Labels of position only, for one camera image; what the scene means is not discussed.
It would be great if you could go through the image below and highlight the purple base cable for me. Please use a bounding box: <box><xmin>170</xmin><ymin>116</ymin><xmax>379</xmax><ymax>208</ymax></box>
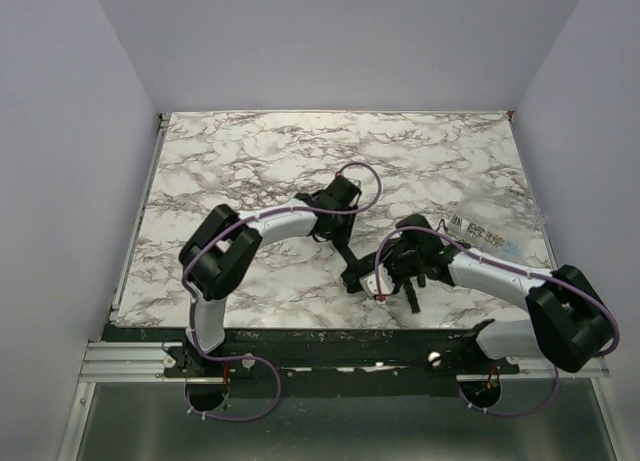
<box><xmin>457</xmin><ymin>363</ymin><xmax>560</xmax><ymax>417</ymax></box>
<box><xmin>182</xmin><ymin>355</ymin><xmax>282</xmax><ymax>424</ymax></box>

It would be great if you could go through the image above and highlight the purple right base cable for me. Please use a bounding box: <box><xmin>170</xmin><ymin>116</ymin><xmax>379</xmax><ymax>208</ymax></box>
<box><xmin>457</xmin><ymin>363</ymin><xmax>560</xmax><ymax>417</ymax></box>

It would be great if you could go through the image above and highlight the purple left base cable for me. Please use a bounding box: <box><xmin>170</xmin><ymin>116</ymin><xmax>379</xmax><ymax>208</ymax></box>
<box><xmin>182</xmin><ymin>355</ymin><xmax>282</xmax><ymax>424</ymax></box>

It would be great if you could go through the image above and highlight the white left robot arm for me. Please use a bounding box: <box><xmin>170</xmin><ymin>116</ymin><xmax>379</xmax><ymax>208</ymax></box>
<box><xmin>178</xmin><ymin>175</ymin><xmax>362</xmax><ymax>354</ymax></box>

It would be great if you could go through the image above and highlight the black folding umbrella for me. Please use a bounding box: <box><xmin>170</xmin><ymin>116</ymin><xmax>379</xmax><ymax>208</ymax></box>
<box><xmin>333</xmin><ymin>240</ymin><xmax>400</xmax><ymax>295</ymax></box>

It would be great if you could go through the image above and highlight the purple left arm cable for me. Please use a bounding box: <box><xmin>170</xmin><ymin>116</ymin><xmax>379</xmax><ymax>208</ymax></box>
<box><xmin>182</xmin><ymin>161</ymin><xmax>384</xmax><ymax>365</ymax></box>

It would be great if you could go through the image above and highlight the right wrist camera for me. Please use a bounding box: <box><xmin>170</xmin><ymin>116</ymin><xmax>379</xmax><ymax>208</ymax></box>
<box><xmin>360</xmin><ymin>270</ymin><xmax>394</xmax><ymax>305</ymax></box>

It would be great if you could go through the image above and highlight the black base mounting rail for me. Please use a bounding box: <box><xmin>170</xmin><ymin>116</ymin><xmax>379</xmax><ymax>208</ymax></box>
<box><xmin>102</xmin><ymin>325</ymin><xmax>519</xmax><ymax>398</ymax></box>

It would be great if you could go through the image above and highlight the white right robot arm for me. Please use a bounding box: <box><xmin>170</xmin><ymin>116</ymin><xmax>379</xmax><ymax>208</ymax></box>
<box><xmin>373</xmin><ymin>215</ymin><xmax>621</xmax><ymax>373</ymax></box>

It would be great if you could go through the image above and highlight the clear plastic screw box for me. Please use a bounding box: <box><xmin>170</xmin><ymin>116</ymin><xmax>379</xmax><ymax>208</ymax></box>
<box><xmin>447</xmin><ymin>178</ymin><xmax>546</xmax><ymax>266</ymax></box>

